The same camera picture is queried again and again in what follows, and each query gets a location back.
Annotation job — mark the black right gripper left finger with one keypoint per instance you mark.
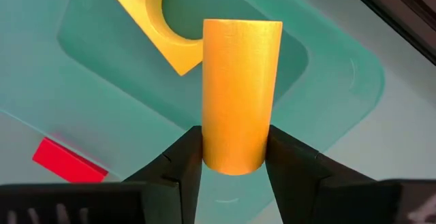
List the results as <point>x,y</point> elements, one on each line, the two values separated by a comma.
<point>184,169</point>

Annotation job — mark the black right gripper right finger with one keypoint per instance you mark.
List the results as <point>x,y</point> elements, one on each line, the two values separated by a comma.
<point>296,183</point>

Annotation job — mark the yellow cylinder block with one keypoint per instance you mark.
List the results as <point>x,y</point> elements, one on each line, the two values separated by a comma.
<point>238,98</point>

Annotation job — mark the green table mat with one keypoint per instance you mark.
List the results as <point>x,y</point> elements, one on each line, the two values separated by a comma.
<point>391,142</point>

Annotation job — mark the red rectangular block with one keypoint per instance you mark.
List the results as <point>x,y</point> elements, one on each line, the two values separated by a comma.
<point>68,164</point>

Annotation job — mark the small green cube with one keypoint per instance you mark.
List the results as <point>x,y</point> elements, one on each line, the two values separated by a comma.
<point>170,47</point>

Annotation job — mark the translucent teal plastic bin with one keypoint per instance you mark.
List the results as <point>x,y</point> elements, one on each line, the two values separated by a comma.
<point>102,64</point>

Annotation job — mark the black table frame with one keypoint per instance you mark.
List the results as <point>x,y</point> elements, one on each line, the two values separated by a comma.
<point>402,9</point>

